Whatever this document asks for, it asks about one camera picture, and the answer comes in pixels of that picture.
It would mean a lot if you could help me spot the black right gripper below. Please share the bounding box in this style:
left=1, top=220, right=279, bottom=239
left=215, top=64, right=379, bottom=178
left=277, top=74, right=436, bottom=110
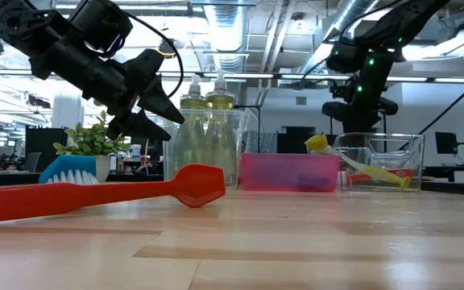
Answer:
left=322, top=50, right=400, bottom=135

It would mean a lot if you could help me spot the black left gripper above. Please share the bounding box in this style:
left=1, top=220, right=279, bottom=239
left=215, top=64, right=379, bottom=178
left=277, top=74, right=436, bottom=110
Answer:
left=30, top=38, right=186, bottom=143

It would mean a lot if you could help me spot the clear yellow soap pump bottle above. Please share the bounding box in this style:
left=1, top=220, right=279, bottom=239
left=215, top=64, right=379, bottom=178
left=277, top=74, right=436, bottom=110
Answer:
left=175, top=73, right=211, bottom=184
left=205, top=71, right=239, bottom=184

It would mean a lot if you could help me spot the yellow-green dish brush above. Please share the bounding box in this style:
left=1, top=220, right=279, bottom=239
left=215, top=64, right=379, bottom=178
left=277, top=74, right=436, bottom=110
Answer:
left=304, top=134, right=412, bottom=191

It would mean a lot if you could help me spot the blue dish brush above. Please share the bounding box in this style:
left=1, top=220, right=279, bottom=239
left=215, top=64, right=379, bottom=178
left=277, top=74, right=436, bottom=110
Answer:
left=38, top=154, right=100, bottom=186

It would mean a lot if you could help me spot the black monitor on arm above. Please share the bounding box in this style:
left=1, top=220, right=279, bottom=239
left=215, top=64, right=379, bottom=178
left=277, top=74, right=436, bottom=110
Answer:
left=434, top=130, right=464, bottom=176

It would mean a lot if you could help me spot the black computer monitor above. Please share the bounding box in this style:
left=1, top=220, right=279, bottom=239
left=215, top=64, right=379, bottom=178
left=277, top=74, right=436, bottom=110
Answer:
left=130, top=136, right=164, bottom=163

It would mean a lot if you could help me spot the tall clear plastic bin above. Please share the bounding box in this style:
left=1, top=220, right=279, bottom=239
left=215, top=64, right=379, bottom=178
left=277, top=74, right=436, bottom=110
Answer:
left=159, top=107, right=251, bottom=190

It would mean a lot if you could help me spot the green potted plant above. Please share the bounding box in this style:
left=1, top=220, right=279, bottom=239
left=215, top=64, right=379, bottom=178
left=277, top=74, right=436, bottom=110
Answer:
left=52, top=109, right=132, bottom=183

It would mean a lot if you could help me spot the black desk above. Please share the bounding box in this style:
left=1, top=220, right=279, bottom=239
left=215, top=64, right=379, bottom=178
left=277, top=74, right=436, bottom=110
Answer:
left=421, top=164, right=464, bottom=183

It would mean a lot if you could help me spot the black cabinet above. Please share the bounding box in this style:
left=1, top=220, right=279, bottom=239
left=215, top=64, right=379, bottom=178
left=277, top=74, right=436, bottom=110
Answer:
left=24, top=126, right=70, bottom=173

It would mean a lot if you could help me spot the red translucent plastic bin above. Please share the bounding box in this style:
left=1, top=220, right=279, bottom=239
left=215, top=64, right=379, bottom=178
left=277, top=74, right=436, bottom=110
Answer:
left=238, top=151, right=342, bottom=193

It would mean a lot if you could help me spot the grey office chair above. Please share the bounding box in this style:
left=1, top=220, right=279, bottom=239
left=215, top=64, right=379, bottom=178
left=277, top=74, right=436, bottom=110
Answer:
left=22, top=151, right=43, bottom=173

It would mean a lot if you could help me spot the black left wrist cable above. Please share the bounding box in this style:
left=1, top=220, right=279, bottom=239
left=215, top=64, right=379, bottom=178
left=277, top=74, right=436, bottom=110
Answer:
left=125, top=10, right=185, bottom=100

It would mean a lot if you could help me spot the clear plastic bin with handles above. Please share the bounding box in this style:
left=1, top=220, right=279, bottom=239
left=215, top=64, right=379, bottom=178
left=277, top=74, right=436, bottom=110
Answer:
left=306, top=131, right=426, bottom=193

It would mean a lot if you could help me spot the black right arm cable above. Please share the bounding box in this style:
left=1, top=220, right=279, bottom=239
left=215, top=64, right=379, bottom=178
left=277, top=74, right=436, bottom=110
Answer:
left=399, top=72, right=464, bottom=151

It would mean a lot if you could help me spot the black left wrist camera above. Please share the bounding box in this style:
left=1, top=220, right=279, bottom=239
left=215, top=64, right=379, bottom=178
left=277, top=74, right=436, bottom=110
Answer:
left=68, top=0, right=135, bottom=56

